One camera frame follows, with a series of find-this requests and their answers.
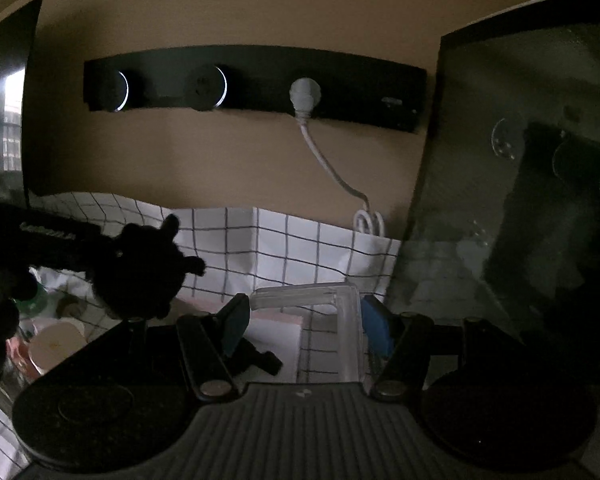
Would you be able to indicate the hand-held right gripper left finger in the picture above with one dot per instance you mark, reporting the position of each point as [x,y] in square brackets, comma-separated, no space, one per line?
[236,321]

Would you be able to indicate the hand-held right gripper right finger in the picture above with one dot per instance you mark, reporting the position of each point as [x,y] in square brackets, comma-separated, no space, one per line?
[377,327]

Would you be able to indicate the black plush toy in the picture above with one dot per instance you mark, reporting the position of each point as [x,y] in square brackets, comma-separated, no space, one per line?
[145,270]

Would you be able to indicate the clear acrylic container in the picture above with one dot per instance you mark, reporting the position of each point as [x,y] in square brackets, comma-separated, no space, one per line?
[347,330]

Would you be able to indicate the pink-edged white pad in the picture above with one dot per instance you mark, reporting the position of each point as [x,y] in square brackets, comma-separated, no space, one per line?
[275,342]

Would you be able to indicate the white cup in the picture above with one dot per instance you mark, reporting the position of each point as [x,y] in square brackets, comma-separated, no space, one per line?
[55,347]

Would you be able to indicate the black computer monitor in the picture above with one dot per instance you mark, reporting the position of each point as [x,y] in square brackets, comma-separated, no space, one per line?
[15,60]
[480,160]

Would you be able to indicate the black wall power strip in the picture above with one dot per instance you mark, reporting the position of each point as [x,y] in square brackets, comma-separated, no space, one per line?
[260,80]

